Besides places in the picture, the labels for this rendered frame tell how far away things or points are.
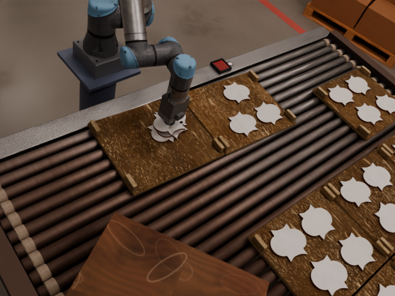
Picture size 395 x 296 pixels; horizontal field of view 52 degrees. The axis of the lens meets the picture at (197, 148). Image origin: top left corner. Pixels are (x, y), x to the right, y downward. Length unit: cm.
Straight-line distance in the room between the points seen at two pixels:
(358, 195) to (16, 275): 125
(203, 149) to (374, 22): 313
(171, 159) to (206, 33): 242
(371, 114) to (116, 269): 144
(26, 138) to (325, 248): 113
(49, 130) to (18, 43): 187
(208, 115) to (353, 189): 66
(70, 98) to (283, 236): 194
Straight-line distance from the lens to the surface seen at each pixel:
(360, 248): 160
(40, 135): 157
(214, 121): 169
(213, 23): 396
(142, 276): 117
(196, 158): 154
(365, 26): 447
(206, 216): 144
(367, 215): 172
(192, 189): 147
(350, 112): 207
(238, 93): 184
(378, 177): 186
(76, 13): 372
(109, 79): 185
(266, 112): 181
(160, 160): 150
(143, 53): 139
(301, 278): 144
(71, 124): 160
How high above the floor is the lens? 213
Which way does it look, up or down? 49 degrees down
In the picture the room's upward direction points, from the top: 21 degrees clockwise
